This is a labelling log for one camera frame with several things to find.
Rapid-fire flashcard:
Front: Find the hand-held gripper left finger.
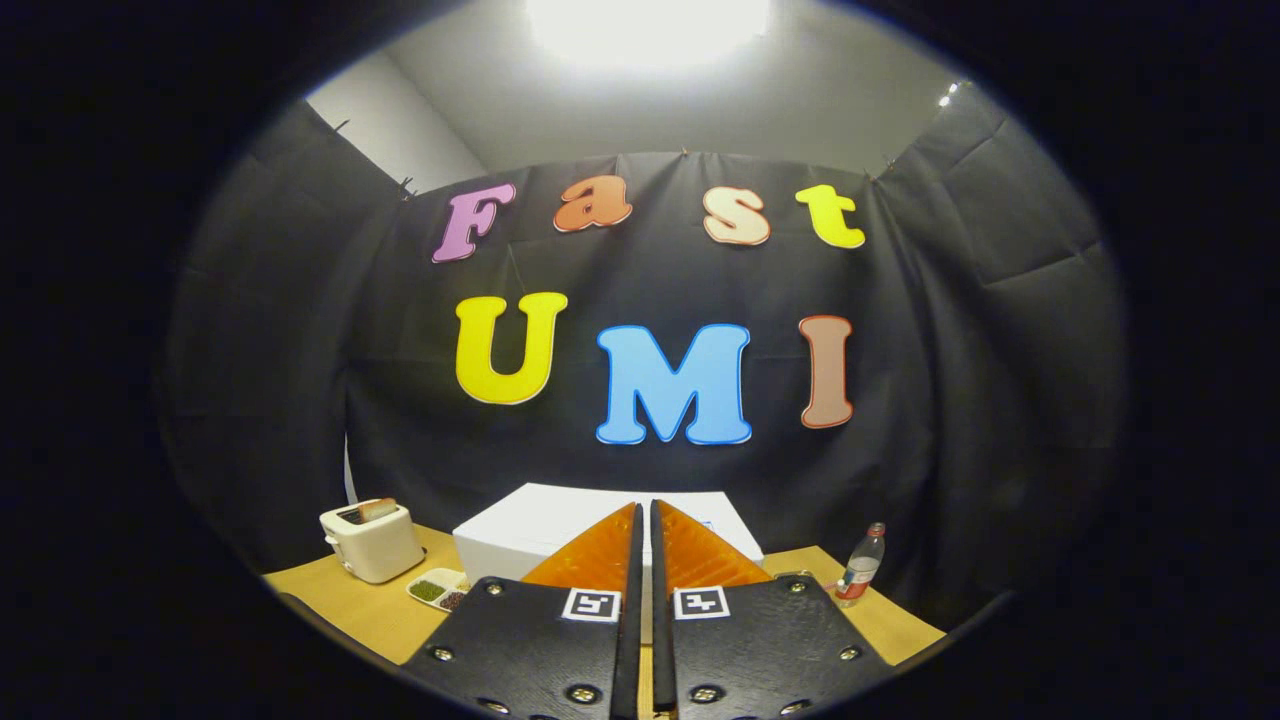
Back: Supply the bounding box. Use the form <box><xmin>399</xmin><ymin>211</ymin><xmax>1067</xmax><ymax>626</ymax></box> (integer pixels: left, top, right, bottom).
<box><xmin>400</xmin><ymin>502</ymin><xmax>644</xmax><ymax>720</ymax></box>

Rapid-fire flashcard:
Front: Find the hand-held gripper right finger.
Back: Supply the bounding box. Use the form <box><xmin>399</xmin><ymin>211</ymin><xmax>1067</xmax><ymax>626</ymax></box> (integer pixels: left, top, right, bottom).
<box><xmin>651</xmin><ymin>499</ymin><xmax>892</xmax><ymax>714</ymax></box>

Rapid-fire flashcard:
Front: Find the white microwave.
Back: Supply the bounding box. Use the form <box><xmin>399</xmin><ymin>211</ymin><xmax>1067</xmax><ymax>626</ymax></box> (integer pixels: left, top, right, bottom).
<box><xmin>452</xmin><ymin>483</ymin><xmax>765</xmax><ymax>646</ymax></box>

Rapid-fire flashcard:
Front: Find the white divided bean dish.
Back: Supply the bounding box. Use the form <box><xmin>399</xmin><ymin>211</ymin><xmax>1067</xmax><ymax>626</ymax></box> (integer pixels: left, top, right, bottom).
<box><xmin>406</xmin><ymin>568</ymin><xmax>471</xmax><ymax>613</ymax></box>

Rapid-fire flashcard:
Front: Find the clear plastic water bottle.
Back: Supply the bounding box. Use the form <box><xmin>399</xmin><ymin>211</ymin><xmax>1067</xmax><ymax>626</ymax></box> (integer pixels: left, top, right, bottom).
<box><xmin>835</xmin><ymin>522</ymin><xmax>887</xmax><ymax>608</ymax></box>

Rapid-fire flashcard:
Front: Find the cream toaster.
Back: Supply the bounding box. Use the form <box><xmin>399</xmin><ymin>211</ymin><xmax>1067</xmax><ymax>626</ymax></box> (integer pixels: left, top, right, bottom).
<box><xmin>319</xmin><ymin>498</ymin><xmax>426</xmax><ymax>585</ymax></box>

